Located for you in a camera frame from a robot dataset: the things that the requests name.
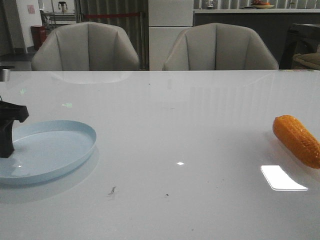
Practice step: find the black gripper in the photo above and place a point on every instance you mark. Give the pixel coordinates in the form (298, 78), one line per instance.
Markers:
(8, 113)

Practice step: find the light blue round plate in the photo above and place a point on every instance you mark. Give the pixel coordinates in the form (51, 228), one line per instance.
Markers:
(47, 150)

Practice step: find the orange plastic corn cob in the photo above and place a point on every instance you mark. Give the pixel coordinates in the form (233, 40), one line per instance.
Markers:
(296, 138)

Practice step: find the red trash bin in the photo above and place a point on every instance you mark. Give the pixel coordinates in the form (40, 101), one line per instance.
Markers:
(39, 35)

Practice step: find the left beige upholstered chair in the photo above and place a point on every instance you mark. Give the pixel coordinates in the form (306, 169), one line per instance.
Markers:
(86, 46)

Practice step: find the beige upholstered chair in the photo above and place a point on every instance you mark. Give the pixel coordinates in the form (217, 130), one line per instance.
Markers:
(219, 47)
(86, 46)

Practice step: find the red barrier belt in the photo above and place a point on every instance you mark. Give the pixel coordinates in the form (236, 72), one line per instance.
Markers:
(111, 16)

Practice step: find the white cabinet with drawers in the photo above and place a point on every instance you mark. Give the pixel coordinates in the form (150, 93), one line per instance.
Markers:
(166, 19)

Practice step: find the right beige upholstered chair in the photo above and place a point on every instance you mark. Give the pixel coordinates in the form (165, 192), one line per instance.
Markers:
(219, 47)

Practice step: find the fruit bowl on counter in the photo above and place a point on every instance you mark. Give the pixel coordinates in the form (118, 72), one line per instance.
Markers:
(260, 4)

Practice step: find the grey counter with white top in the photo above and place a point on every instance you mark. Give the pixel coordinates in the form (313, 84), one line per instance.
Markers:
(271, 24)

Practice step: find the dark armchair at right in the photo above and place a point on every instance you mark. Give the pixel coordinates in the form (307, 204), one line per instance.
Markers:
(300, 39)

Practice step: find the tan cushion at right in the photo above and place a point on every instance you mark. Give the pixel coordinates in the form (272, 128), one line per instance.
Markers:
(306, 61)

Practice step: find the pink wall notice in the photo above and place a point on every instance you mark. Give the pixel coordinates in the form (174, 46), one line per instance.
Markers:
(31, 9)

